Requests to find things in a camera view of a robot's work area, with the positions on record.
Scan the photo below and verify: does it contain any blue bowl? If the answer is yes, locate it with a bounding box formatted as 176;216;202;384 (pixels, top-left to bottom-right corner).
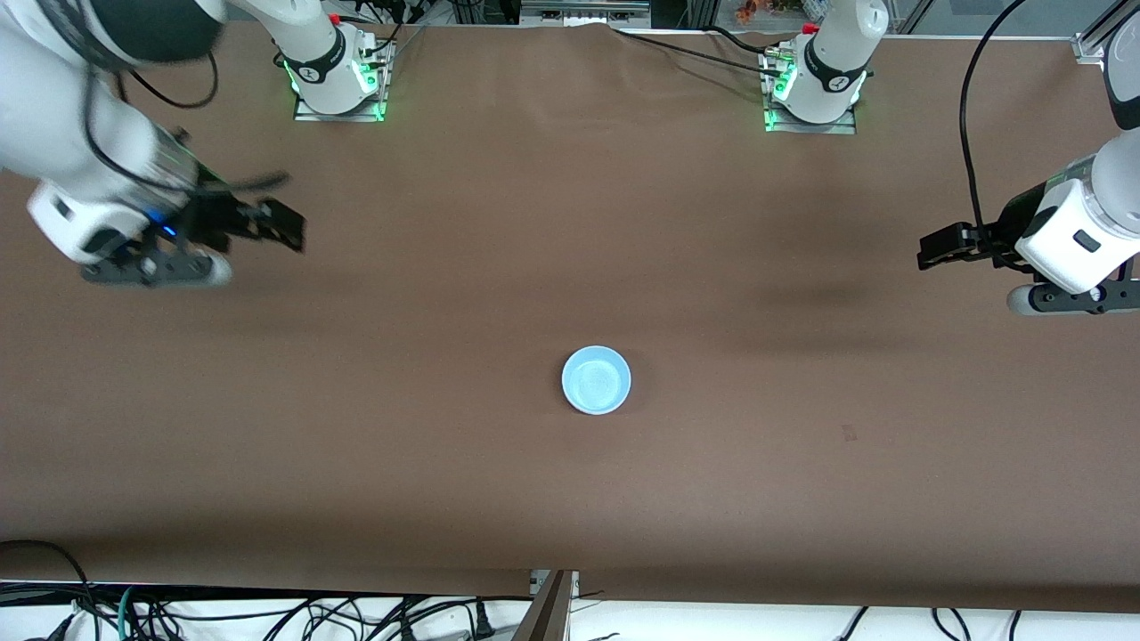
561;345;632;416

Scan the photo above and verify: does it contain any brown table cover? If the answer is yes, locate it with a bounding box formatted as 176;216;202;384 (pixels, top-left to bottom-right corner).
0;18;1140;615

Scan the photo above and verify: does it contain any grey metal device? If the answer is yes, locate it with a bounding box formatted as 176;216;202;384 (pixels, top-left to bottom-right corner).
519;0;653;28

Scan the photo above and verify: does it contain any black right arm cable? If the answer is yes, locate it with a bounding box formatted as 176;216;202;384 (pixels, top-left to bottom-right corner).
85;49;290;192

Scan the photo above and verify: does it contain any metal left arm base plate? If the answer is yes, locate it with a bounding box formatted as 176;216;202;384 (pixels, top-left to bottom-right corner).
763;49;858;135

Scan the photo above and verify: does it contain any aluminium frame profile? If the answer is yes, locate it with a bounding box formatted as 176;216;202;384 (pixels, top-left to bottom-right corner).
1073;0;1140;63

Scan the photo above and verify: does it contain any thin black base cable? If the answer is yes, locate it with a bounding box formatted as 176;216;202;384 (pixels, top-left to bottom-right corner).
615;29;785;79

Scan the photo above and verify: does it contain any thick black looped cable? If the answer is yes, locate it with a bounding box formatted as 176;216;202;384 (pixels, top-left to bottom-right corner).
0;539;97;641

